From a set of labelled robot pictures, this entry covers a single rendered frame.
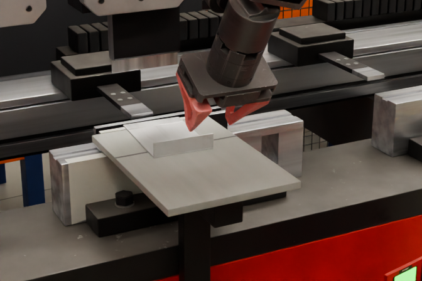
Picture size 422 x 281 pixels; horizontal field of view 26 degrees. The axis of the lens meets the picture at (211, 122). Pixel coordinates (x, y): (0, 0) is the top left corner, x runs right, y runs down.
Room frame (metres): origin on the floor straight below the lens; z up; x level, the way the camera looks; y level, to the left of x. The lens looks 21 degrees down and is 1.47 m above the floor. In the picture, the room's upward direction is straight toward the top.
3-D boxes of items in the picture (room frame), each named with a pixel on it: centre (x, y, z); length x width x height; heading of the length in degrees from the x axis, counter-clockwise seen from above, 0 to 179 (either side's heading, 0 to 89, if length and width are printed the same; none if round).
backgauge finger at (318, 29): (1.56, -0.22, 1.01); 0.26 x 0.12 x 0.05; 26
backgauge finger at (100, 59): (1.38, 0.16, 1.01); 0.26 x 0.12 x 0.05; 26
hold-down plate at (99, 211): (1.21, 0.03, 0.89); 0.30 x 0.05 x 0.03; 116
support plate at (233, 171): (1.11, 0.03, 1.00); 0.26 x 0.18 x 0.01; 26
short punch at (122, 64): (1.24, 0.09, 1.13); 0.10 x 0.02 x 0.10; 116
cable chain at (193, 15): (1.69, 0.09, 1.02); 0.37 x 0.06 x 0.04; 116
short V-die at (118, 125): (1.25, 0.07, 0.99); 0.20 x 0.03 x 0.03; 116
